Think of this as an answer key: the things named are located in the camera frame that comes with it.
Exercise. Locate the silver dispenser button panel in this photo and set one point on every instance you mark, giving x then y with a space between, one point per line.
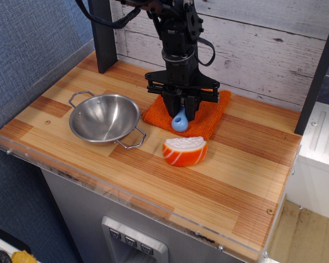
126 244

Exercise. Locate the black right vertical post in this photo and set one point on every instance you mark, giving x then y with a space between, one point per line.
314 90

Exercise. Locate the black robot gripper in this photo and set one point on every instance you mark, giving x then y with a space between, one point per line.
183 80

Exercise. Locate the black left vertical post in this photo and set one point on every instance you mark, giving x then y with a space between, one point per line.
105 46

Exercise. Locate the grey toy fridge cabinet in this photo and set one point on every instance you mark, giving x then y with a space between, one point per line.
83 209

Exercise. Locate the stainless steel two-handled bowl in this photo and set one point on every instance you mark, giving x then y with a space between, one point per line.
104 118

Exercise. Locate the black yellow object bottom left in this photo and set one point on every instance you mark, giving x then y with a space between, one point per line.
17 257

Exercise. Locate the toy salmon sushi piece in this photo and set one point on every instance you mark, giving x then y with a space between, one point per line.
183 152

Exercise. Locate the blue grey toy scoop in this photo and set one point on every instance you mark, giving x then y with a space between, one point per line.
180 122

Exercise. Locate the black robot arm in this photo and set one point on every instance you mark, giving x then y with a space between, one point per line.
178 26

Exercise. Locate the clear acrylic table guard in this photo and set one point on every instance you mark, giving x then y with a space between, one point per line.
36 83

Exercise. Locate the orange knitted cloth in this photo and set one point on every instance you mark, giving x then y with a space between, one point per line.
206 118

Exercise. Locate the white plastic toy sink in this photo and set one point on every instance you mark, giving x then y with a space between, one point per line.
308 184

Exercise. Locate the black vertical post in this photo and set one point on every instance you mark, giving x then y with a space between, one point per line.
105 46
314 90

